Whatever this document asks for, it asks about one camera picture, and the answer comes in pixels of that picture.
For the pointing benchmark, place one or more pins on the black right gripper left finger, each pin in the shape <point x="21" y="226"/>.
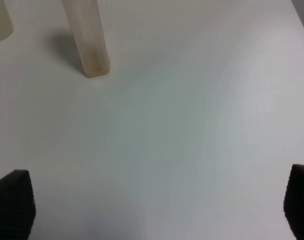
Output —
<point x="17" y="205"/>

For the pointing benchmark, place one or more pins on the clear plastic drink bottle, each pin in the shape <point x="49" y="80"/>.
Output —
<point x="84" y="20"/>

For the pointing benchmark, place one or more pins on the cream plastic cup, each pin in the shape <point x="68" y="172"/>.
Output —
<point x="6" y="26"/>

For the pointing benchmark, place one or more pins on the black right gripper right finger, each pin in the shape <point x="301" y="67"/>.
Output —
<point x="294" y="201"/>

